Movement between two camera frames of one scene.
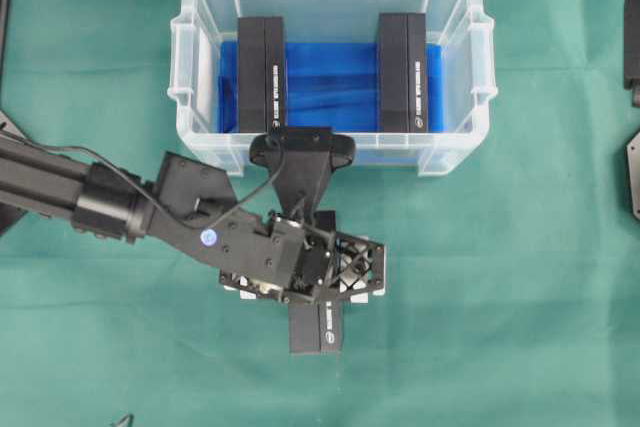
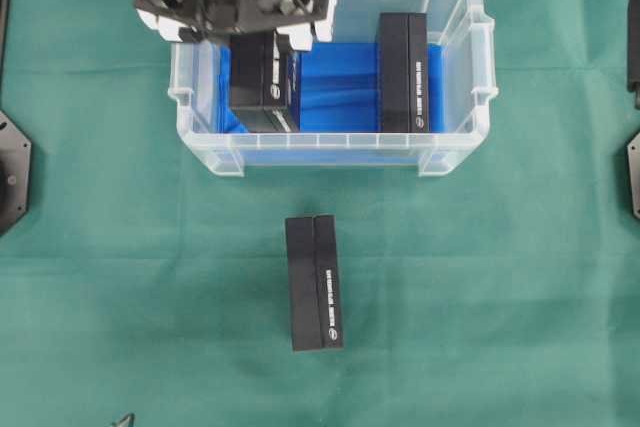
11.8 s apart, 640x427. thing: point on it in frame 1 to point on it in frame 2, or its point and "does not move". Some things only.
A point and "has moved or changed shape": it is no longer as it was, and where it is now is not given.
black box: x=261 y=76 has moved or changed shape
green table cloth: x=511 y=285 does not move
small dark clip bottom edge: x=124 y=422 does not move
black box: x=402 y=77 does not move
